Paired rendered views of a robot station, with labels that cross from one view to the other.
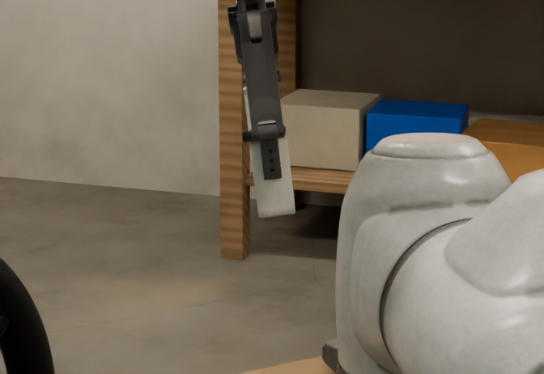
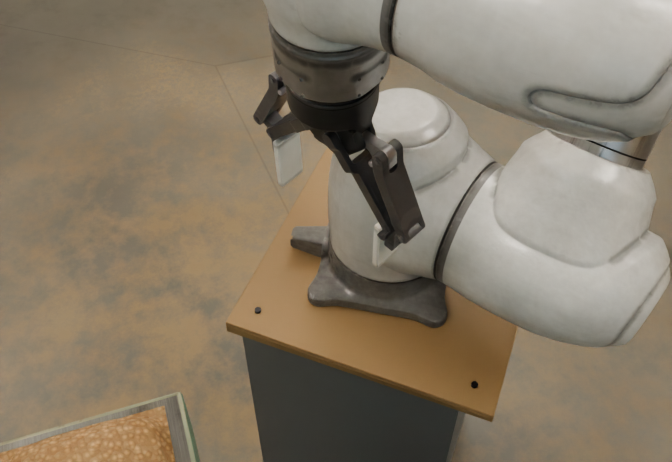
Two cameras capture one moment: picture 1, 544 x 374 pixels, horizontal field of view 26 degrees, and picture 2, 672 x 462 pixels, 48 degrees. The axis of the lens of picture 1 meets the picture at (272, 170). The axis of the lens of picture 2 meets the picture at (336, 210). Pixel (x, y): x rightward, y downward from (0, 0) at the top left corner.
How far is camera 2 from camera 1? 75 cm
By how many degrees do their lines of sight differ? 48
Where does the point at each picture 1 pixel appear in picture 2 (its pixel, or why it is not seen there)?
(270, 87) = (410, 200)
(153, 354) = not seen: outside the picture
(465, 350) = (578, 309)
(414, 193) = (435, 173)
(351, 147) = not seen: outside the picture
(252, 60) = (394, 186)
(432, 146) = (427, 127)
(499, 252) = (573, 234)
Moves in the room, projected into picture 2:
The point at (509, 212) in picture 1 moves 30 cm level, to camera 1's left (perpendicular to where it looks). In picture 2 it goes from (565, 200) to (340, 377)
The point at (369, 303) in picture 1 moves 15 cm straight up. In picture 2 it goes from (415, 255) to (427, 159)
